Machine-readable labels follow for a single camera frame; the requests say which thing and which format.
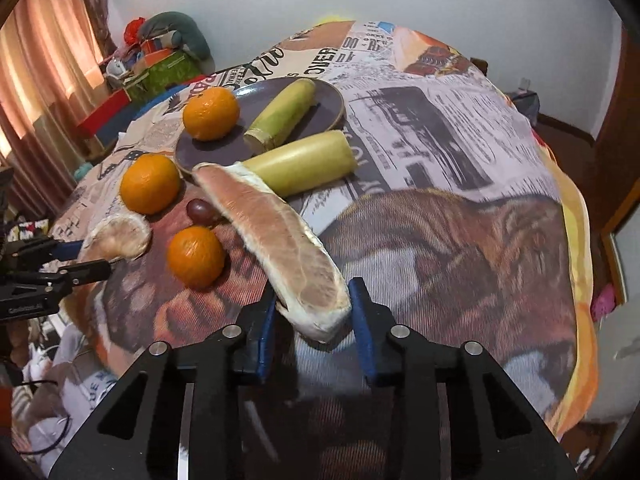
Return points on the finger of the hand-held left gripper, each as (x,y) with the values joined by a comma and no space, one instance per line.
(91,271)
(66,251)

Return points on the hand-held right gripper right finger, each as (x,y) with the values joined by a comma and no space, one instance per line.
(363,332)

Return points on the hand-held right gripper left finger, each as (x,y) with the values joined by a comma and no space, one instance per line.
(262,345)

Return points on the small peeled pomelo segment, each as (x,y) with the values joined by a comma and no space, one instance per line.
(122,237)

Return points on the large peeled pomelo segment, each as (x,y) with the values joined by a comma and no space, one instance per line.
(280,240)

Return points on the patterned cloth pile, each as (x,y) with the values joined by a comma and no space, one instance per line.
(45,375)

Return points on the orange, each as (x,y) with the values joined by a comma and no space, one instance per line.
(196,257)
(211,112)
(150,183)

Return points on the dark red grape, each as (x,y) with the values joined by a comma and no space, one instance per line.
(200,210)

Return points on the red box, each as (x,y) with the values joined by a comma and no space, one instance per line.
(105,107)

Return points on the printed blanket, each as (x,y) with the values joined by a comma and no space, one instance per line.
(450,210)

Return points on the orange striped curtain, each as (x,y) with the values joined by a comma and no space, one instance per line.
(45,60)

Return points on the green box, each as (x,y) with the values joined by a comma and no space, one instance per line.
(165,74)

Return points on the red bag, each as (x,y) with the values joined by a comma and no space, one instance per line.
(133,31)

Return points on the green sugarcane piece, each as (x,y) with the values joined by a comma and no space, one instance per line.
(280,112)

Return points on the purple round plate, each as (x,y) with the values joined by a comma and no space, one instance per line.
(322,102)

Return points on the pink object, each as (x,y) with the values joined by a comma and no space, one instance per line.
(602,305)

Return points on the dark cloth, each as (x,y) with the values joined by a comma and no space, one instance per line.
(522,105)

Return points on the wall outlet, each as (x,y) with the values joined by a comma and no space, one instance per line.
(524,84)

